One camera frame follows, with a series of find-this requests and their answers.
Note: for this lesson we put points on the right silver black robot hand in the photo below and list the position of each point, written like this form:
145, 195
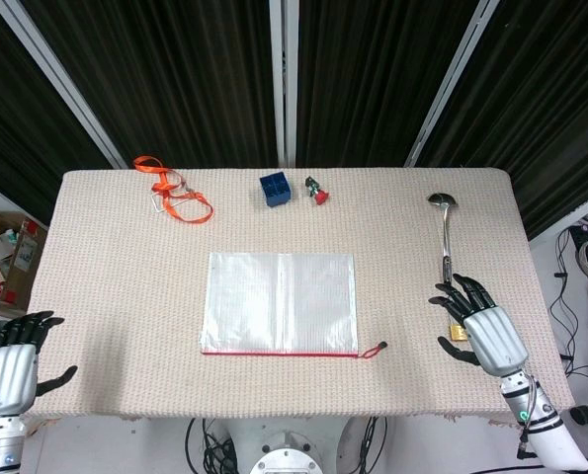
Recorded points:
493, 340

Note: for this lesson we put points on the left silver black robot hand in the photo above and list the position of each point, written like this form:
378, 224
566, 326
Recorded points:
7, 375

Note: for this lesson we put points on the mesh pouch with red zipper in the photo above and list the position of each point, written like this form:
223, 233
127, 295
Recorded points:
278, 301

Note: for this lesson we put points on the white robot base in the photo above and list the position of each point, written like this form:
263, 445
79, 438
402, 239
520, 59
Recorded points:
286, 459

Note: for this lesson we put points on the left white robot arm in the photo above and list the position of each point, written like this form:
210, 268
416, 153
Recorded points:
2, 442

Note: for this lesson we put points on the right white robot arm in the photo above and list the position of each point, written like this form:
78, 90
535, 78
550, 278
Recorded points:
550, 437

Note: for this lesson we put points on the brass padlock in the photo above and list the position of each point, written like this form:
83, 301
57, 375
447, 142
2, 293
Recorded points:
456, 334

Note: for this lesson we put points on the cardboard box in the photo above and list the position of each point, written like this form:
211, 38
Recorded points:
22, 247

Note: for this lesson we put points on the beige waffle tablecloth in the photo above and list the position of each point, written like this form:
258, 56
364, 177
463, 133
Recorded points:
125, 296

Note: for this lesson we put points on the metal ladle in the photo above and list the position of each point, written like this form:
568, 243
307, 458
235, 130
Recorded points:
442, 199

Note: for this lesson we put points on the red emergency stop button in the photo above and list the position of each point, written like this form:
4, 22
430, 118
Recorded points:
318, 198

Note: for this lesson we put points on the blue compartment box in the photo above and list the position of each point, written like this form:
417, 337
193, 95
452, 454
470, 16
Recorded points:
275, 190

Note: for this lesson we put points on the black pleated curtain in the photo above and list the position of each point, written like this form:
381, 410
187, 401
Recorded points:
175, 74

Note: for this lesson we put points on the grey metal frame post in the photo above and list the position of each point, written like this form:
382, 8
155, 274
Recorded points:
449, 81
59, 81
275, 74

